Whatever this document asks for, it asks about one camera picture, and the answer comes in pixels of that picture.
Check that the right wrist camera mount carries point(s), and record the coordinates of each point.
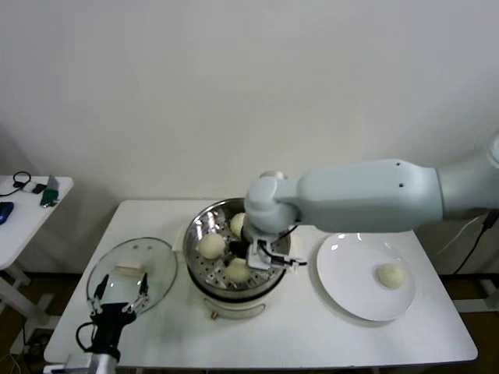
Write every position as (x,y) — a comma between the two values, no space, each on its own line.
(255,253)

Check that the stainless steel steamer basket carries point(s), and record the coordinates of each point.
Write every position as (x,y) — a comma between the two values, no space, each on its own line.
(202,226)

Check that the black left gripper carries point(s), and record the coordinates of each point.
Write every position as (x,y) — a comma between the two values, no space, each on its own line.
(111,323)

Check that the white side table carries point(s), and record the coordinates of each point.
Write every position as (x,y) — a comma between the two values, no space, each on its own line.
(23,233)

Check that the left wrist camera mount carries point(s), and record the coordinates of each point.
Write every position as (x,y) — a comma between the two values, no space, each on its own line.
(76,364)

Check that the round glass pot lid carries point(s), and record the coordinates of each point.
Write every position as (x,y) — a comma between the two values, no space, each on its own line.
(156,253)

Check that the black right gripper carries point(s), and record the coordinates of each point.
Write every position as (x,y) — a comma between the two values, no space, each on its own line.
(236,248)

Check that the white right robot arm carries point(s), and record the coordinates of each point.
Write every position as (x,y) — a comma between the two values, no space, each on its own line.
(370,195)

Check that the white electric steamer pot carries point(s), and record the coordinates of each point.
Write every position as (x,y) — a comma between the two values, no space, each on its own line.
(234,308)

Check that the grey standing card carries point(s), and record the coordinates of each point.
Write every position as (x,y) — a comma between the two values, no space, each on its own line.
(52,182)

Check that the small black device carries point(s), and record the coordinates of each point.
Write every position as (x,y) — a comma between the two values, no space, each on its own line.
(39,189)

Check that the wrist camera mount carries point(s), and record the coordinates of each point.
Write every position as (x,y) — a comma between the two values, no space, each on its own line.
(76,364)
(255,253)

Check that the white steamed baozi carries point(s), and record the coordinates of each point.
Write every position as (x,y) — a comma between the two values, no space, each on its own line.
(391,276)
(237,225)
(212,246)
(238,271)

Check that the blue computer mouse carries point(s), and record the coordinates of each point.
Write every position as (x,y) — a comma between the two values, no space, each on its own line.
(4,212)

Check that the white round plate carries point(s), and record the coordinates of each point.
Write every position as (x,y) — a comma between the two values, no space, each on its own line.
(351,272)

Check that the green handheld device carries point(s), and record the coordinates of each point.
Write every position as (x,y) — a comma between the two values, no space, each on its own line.
(48,196)

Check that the small white device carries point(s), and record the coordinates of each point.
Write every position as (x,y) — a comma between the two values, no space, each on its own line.
(28,187)

